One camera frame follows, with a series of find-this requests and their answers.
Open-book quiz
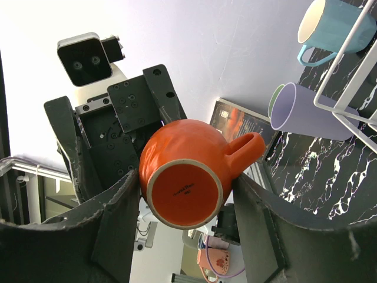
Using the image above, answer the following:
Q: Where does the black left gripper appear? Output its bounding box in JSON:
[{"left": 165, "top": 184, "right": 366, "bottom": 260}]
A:
[{"left": 44, "top": 64, "right": 187, "bottom": 203}]

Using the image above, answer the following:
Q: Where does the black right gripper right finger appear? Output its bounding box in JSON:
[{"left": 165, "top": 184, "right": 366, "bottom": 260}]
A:
[{"left": 234, "top": 174, "right": 376, "bottom": 282}]

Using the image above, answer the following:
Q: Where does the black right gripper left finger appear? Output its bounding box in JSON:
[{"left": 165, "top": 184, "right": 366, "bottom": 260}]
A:
[{"left": 1, "top": 170, "right": 139, "bottom": 282}]

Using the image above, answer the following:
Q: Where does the orange mug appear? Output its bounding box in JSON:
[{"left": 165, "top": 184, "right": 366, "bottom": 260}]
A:
[{"left": 138, "top": 119, "right": 266, "bottom": 230}]

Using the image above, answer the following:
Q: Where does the purple cup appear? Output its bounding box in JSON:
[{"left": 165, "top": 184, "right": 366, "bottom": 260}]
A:
[{"left": 270, "top": 83, "right": 353, "bottom": 141}]

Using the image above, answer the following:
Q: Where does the white wire dish rack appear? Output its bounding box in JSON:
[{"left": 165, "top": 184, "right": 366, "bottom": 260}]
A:
[{"left": 313, "top": 1, "right": 376, "bottom": 152}]

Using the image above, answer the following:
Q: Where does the green cup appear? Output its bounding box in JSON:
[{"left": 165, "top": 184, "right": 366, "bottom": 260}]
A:
[{"left": 267, "top": 84, "right": 285, "bottom": 118}]

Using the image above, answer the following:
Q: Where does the light blue mug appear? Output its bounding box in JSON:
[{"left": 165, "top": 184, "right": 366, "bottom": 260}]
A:
[{"left": 297, "top": 0, "right": 362, "bottom": 67}]

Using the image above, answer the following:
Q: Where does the pink floral mug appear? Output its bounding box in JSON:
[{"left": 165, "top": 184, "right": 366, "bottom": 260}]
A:
[{"left": 197, "top": 248, "right": 230, "bottom": 282}]

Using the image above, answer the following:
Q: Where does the dark book orange sky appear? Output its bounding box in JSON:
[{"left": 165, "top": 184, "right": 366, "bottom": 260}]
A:
[{"left": 210, "top": 98, "right": 278, "bottom": 163}]

